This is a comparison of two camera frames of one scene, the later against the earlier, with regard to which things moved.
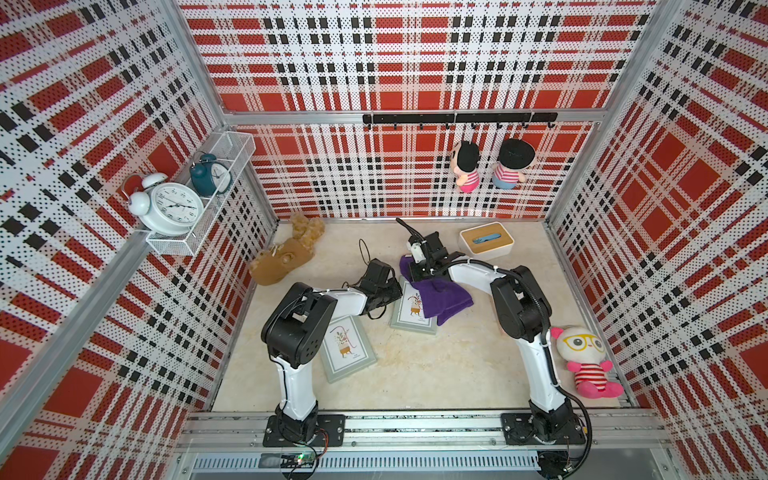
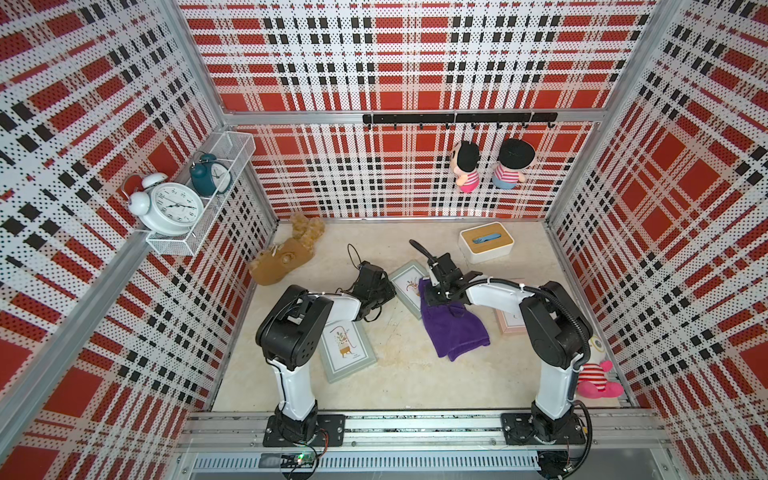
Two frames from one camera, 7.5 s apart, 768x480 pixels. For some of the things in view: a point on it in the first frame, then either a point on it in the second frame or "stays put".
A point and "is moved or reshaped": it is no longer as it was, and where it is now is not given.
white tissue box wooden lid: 486,241 stays put
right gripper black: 416,277 → 432,301
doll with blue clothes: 515,156 stays put
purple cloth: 440,296 is moved or reshaped
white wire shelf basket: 235,152 stays put
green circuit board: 300,460 stays put
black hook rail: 462,118 stays put
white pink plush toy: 585,348 stays put
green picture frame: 409,312 is moved or reshaped
